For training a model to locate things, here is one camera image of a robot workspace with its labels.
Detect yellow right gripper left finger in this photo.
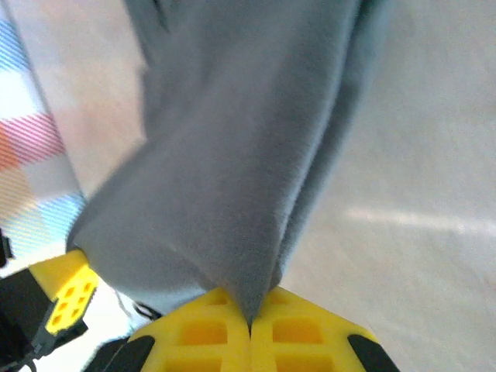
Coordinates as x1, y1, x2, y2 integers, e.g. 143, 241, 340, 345
83, 287, 251, 372

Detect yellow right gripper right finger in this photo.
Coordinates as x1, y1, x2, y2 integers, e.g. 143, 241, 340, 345
250, 285, 402, 372

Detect grey-blue t-shirt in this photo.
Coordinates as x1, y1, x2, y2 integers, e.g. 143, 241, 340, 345
65, 0, 392, 329

